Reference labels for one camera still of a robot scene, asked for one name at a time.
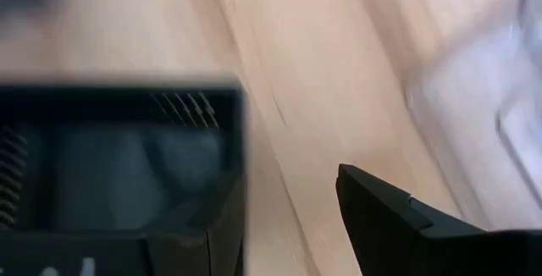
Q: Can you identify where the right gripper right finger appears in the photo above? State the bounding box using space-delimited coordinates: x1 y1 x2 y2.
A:
335 163 542 276

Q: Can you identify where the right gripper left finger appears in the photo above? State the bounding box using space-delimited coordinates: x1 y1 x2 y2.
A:
0 207 210 276

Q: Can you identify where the clear plastic bin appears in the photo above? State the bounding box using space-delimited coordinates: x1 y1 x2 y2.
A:
404 0 542 232

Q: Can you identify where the black perforated plastic basket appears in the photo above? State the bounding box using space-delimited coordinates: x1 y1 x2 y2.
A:
0 72 248 276

